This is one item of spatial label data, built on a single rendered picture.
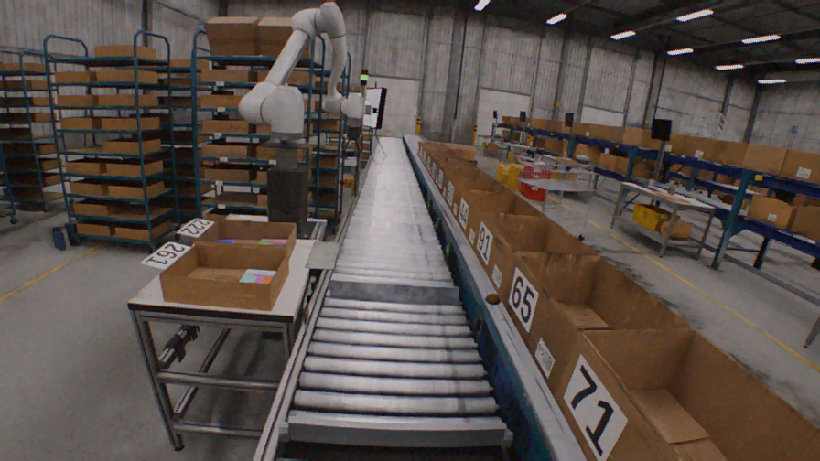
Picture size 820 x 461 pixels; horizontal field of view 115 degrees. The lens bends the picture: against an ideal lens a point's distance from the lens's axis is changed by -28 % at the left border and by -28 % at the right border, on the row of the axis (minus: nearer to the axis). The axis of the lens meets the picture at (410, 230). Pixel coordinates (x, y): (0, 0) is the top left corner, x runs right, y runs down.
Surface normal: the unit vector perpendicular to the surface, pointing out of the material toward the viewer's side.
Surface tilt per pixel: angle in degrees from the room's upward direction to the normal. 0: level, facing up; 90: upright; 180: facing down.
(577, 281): 90
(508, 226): 90
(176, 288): 91
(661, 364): 89
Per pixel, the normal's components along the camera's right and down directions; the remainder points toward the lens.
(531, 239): 0.04, 0.33
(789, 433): -0.99, -0.08
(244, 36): 0.00, 0.73
